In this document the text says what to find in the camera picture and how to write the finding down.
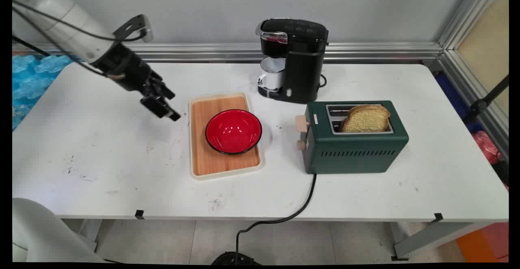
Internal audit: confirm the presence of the aluminium frame rail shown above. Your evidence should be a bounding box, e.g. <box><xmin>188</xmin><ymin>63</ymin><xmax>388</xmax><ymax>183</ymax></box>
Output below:
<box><xmin>12</xmin><ymin>41</ymin><xmax>443</xmax><ymax>63</ymax></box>

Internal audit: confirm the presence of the black toaster power cable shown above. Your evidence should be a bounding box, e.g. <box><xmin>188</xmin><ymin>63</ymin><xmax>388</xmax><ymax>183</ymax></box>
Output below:
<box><xmin>234</xmin><ymin>173</ymin><xmax>317</xmax><ymax>265</ymax></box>

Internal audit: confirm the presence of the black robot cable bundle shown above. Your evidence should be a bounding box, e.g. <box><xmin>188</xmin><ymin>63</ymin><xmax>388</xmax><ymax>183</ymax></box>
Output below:
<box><xmin>12</xmin><ymin>0</ymin><xmax>143</xmax><ymax>78</ymax></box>

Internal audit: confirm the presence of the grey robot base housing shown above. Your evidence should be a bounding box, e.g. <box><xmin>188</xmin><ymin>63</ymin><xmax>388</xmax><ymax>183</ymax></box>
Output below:
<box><xmin>12</xmin><ymin>197</ymin><xmax>107</xmax><ymax>263</ymax></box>

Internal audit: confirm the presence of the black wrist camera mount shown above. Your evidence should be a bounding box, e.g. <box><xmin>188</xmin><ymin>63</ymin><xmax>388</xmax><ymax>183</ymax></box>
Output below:
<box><xmin>113</xmin><ymin>14</ymin><xmax>154</xmax><ymax>43</ymax></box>

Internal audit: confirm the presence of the red plastic bag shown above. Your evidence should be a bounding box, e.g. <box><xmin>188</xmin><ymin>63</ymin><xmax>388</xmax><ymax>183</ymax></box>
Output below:
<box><xmin>471</xmin><ymin>130</ymin><xmax>504</xmax><ymax>165</ymax></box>

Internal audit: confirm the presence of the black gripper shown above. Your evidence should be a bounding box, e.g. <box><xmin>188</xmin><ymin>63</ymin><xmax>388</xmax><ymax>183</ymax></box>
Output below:
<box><xmin>93</xmin><ymin>43</ymin><xmax>182</xmax><ymax>122</ymax></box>

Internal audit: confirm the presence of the orange floor box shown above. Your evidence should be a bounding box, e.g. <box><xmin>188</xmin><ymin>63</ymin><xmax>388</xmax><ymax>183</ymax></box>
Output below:
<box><xmin>456</xmin><ymin>222</ymin><xmax>509</xmax><ymax>263</ymax></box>

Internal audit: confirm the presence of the white mug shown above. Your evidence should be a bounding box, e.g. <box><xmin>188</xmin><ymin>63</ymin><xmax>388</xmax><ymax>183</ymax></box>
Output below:
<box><xmin>258</xmin><ymin>56</ymin><xmax>285</xmax><ymax>92</ymax></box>

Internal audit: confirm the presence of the wooden tray with cream rim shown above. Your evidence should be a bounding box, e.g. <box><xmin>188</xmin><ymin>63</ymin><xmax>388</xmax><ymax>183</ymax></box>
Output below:
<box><xmin>188</xmin><ymin>92</ymin><xmax>266</xmax><ymax>180</ymax></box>

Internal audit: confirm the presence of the black tripod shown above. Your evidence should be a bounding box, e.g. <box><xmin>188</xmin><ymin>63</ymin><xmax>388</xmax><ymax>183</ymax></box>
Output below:
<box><xmin>463</xmin><ymin>74</ymin><xmax>509</xmax><ymax>124</ymax></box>

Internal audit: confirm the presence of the black coffee maker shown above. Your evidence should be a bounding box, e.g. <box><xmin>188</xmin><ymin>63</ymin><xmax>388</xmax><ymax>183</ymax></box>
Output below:
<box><xmin>255</xmin><ymin>17</ymin><xmax>329</xmax><ymax>104</ymax></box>

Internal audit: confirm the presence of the grey table leg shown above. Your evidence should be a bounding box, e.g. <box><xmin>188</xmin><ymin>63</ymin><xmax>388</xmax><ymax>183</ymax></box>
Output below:
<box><xmin>391</xmin><ymin>221</ymin><xmax>494</xmax><ymax>261</ymax></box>

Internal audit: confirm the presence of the black floor power socket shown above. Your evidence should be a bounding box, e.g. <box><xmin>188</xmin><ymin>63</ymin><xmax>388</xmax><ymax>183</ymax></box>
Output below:
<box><xmin>210</xmin><ymin>251</ymin><xmax>262</xmax><ymax>266</ymax></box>

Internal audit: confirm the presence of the red bowl with black rim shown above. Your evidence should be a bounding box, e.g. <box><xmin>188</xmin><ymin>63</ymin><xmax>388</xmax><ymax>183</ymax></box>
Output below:
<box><xmin>205</xmin><ymin>109</ymin><xmax>263</xmax><ymax>155</ymax></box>

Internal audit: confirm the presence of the green toaster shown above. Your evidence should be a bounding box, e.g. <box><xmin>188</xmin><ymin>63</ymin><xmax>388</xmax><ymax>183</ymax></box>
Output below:
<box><xmin>303</xmin><ymin>100</ymin><xmax>410</xmax><ymax>175</ymax></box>

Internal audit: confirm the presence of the beige toaster lever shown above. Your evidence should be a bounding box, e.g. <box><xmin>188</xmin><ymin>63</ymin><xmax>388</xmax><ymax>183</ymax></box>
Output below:
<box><xmin>295</xmin><ymin>115</ymin><xmax>312</xmax><ymax>133</ymax></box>

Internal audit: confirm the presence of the blue foam mat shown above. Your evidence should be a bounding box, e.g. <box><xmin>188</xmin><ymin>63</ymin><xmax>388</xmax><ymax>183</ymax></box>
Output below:
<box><xmin>12</xmin><ymin>54</ymin><xmax>76</xmax><ymax>131</ymax></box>

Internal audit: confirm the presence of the toasted bread slice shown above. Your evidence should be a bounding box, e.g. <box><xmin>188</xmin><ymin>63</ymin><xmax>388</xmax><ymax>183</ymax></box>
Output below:
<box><xmin>340</xmin><ymin>104</ymin><xmax>391</xmax><ymax>133</ymax></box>

